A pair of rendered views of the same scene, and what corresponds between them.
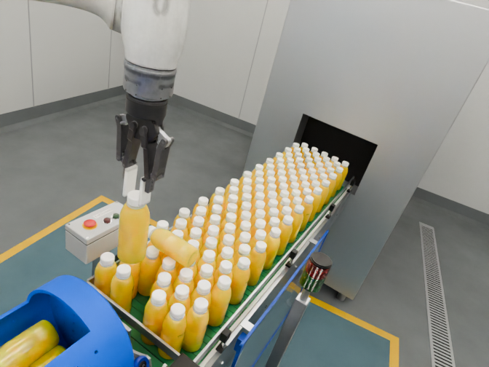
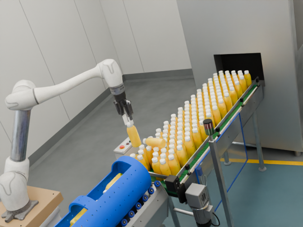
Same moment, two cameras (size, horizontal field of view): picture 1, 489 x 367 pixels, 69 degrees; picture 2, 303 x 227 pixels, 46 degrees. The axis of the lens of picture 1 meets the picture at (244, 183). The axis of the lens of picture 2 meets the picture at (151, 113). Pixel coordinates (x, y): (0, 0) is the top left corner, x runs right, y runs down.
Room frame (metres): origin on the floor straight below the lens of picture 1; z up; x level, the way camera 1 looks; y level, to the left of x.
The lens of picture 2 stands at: (-1.29, -0.60, 2.42)
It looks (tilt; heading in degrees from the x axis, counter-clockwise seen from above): 25 degrees down; 19
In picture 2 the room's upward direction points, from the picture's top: 17 degrees counter-clockwise
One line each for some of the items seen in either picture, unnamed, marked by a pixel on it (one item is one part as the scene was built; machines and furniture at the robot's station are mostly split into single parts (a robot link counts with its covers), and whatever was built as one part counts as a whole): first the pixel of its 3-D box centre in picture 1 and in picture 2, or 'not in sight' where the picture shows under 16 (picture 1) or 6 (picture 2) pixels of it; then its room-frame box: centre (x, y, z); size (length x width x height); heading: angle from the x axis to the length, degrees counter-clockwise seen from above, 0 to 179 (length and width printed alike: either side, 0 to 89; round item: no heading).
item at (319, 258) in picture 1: (311, 279); (209, 130); (0.79, -0.26, 1.18); 0.06 x 0.06 x 0.16
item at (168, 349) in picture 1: (134, 322); (151, 174); (0.66, 0.19, 0.96); 0.40 x 0.01 x 0.03; 66
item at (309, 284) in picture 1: (312, 278); (209, 129); (0.79, -0.26, 1.18); 0.06 x 0.06 x 0.05
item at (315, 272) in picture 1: (318, 266); (208, 124); (0.79, -0.26, 1.23); 0.06 x 0.06 x 0.04
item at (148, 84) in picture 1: (149, 79); (117, 88); (0.63, 0.22, 1.67); 0.09 x 0.09 x 0.06
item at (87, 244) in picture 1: (102, 230); (127, 149); (0.89, 0.41, 1.05); 0.20 x 0.10 x 0.10; 156
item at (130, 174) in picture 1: (129, 180); (125, 119); (0.64, 0.24, 1.44); 0.03 x 0.01 x 0.07; 157
